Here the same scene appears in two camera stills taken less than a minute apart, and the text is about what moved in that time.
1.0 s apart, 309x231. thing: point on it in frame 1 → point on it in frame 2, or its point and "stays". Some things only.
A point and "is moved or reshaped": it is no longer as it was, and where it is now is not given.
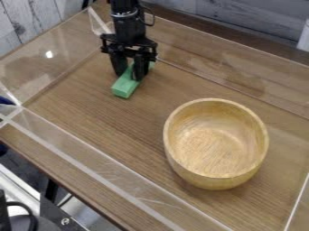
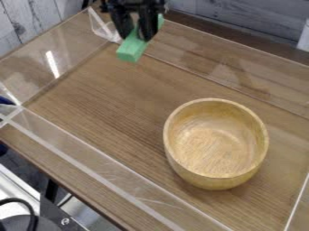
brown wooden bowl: [215, 141] stays
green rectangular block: [126, 85] is moved or reshaped
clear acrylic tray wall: [203, 153] stays
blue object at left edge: [5, 100] stays
